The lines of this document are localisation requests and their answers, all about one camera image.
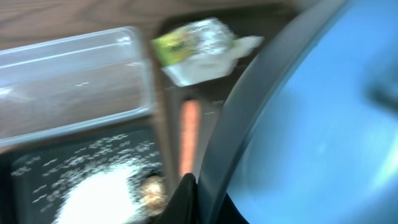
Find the black plastic tray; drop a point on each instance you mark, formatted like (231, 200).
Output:
(77, 161)

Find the yellow-green snack wrapper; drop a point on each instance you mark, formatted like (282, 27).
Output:
(174, 47)

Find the large blue plate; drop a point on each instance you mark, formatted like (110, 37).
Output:
(309, 132)

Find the crumpled aluminium foil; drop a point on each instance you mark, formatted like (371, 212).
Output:
(211, 36)

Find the orange carrot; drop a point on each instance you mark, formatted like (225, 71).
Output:
(189, 126)

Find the white paper napkin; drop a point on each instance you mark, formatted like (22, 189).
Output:
(205, 67)

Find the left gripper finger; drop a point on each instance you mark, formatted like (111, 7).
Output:
(182, 208)

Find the clear plastic bin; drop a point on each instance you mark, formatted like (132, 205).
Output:
(69, 85)

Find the pile of white rice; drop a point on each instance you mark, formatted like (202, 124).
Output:
(99, 193)

